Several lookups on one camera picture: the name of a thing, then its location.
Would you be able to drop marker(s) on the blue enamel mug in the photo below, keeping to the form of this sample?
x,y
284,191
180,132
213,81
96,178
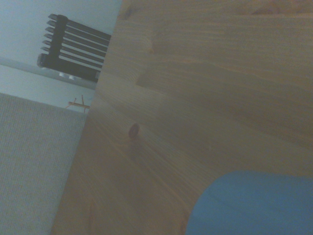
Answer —
x,y
252,205

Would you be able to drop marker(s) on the small wooden stick frame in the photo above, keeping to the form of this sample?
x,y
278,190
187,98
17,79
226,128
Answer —
x,y
78,104

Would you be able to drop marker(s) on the black slatted rack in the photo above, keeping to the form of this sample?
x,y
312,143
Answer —
x,y
73,46

